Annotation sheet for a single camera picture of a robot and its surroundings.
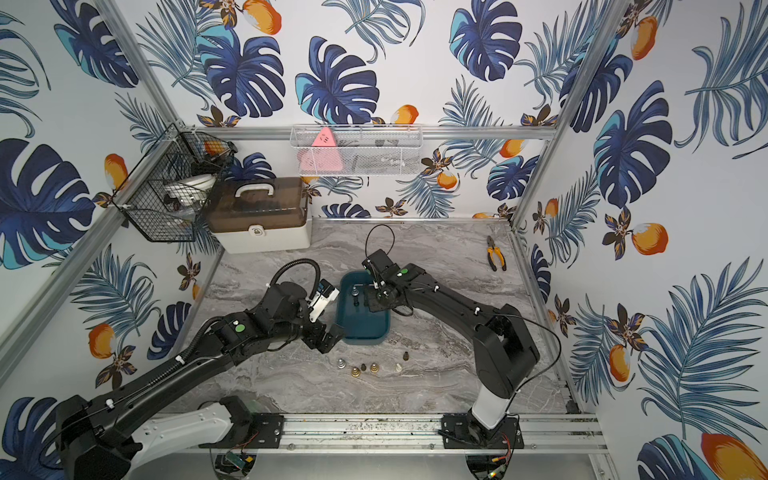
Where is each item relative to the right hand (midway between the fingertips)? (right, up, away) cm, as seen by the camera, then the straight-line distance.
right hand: (377, 299), depth 87 cm
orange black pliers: (+41, +14, +24) cm, 50 cm away
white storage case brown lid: (-40, +26, +14) cm, 50 cm away
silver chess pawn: (-10, -18, -2) cm, 21 cm away
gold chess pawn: (-1, -18, -3) cm, 19 cm away
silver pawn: (-8, 0, +12) cm, 14 cm away
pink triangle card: (-16, +43, +3) cm, 46 cm away
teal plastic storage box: (-6, -10, +8) cm, 14 cm away
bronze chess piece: (+8, -16, -1) cm, 18 cm away
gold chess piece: (-6, -20, -4) cm, 21 cm away
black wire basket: (-63, +31, +1) cm, 70 cm away
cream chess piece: (+6, -19, -3) cm, 20 cm away
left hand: (-10, -3, -13) cm, 17 cm away
